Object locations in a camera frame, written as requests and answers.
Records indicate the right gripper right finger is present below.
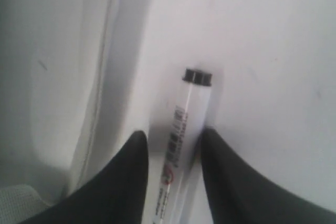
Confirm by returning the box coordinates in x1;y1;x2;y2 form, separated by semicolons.
200;128;335;223

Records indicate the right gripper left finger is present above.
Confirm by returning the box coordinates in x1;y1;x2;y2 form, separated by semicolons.
24;131;149;223

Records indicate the black and white marker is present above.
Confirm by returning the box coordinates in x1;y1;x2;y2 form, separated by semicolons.
150;68;212;223

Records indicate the white fabric zipper bag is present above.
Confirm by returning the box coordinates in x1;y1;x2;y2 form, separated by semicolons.
0;0;158;224

